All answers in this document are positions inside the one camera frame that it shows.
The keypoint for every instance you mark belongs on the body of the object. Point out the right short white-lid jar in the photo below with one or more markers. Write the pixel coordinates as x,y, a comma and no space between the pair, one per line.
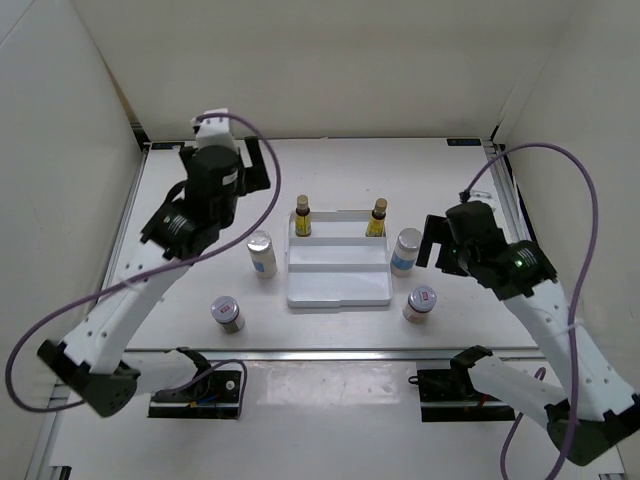
420,302

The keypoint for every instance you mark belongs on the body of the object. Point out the left short white-lid jar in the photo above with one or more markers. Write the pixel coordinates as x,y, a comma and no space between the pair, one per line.
226,312

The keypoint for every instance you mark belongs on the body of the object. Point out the left blue corner label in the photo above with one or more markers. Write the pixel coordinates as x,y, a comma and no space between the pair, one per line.
162,146

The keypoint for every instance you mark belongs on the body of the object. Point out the short white-lid jar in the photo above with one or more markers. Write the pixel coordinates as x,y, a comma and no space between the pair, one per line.
226,312
420,302

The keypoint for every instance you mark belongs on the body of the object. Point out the aluminium right frame rail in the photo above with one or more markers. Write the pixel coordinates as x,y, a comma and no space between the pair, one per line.
512,205

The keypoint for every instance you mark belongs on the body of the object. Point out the aluminium frame rail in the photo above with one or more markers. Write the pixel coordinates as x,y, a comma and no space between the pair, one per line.
39,467
512,205

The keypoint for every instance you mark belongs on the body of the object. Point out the white tiered organizer tray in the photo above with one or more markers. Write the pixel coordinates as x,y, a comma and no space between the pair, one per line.
337,265

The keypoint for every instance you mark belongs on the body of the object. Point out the brown sauce bottle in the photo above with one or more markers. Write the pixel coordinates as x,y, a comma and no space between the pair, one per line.
376,223
302,216

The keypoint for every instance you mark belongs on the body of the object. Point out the aluminium left frame rail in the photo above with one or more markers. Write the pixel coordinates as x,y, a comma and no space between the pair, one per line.
39,467

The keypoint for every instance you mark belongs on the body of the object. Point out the left tall silver-lid jar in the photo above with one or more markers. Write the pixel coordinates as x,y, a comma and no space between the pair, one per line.
262,254

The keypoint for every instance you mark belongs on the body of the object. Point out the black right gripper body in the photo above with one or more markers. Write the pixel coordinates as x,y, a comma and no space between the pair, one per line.
463,258

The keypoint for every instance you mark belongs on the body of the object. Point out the right blue corner label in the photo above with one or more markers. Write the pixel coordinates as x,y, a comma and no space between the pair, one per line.
463,142

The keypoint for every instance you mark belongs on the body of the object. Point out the aluminium front rail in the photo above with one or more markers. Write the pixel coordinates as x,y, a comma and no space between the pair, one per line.
301,355

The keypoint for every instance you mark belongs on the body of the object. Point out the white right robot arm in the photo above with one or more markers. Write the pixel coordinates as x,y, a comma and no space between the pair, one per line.
593,408

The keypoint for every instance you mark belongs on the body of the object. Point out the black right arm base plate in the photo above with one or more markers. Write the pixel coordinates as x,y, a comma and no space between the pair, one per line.
441,401

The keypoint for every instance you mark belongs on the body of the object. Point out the tall silver-lid jar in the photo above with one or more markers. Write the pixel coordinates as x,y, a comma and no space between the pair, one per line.
262,254
405,252

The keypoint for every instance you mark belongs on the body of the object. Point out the right tall silver-lid jar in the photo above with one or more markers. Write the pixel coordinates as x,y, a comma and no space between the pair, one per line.
405,252

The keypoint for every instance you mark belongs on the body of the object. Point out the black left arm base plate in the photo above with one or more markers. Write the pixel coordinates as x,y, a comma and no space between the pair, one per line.
218,396

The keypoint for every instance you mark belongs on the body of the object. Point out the blue corner label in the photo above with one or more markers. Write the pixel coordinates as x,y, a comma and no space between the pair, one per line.
162,146
463,142

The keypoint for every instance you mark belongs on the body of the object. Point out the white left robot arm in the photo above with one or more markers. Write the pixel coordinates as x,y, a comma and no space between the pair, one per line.
92,359

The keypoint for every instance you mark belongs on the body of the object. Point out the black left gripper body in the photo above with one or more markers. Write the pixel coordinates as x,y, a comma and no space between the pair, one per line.
227,214

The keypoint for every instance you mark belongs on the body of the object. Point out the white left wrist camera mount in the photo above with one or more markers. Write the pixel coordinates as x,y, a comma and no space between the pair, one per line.
213,132

